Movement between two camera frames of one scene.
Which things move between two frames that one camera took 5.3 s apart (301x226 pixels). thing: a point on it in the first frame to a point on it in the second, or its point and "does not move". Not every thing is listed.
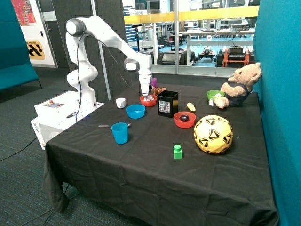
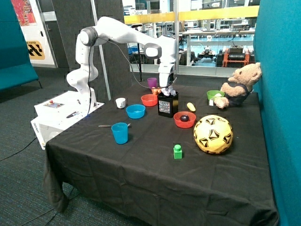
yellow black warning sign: (35, 51) does not move
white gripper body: (145, 80) to (163, 70)
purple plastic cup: (154, 82) does not move
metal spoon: (110, 125) does not move
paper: (148, 98) to (168, 91)
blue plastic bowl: (135, 111) does not move
